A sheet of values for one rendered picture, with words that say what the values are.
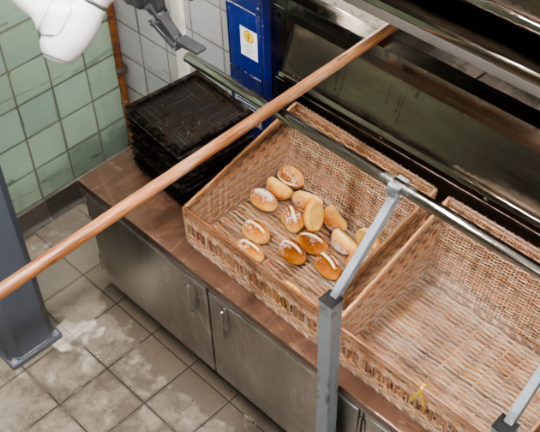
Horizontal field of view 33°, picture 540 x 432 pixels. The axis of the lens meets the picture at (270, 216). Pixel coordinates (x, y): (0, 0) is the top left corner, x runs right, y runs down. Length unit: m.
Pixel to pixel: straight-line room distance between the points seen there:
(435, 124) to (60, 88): 1.55
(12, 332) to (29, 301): 0.12
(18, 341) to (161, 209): 0.72
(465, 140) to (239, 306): 0.77
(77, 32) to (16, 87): 1.20
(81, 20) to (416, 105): 0.91
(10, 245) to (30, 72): 0.71
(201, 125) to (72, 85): 0.86
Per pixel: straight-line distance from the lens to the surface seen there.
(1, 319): 3.13
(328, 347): 2.22
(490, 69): 2.04
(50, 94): 3.45
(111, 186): 2.96
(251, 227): 2.69
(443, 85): 2.36
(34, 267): 1.92
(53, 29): 2.17
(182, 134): 2.73
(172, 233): 2.78
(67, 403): 3.17
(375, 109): 2.56
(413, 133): 2.50
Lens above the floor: 2.59
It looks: 46 degrees down
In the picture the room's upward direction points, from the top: 2 degrees counter-clockwise
